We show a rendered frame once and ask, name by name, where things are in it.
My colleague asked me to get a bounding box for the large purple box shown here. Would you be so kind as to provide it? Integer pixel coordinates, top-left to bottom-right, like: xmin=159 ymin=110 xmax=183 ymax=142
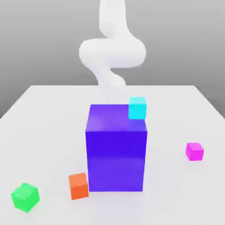
xmin=85 ymin=104 xmax=148 ymax=192

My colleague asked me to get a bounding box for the small cyan cube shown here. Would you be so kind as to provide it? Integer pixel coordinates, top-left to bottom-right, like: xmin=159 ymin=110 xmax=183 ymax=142
xmin=128 ymin=97 xmax=147 ymax=120

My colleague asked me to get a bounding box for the small green cube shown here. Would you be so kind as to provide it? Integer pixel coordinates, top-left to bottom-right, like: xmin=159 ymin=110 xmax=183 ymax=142
xmin=11 ymin=182 xmax=40 ymax=214

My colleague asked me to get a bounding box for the small magenta cube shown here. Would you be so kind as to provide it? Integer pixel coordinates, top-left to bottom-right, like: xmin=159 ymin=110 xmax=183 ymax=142
xmin=185 ymin=142 xmax=205 ymax=162

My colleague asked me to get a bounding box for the small orange cube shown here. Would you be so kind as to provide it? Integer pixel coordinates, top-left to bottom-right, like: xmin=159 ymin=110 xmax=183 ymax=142
xmin=68 ymin=172 xmax=90 ymax=201

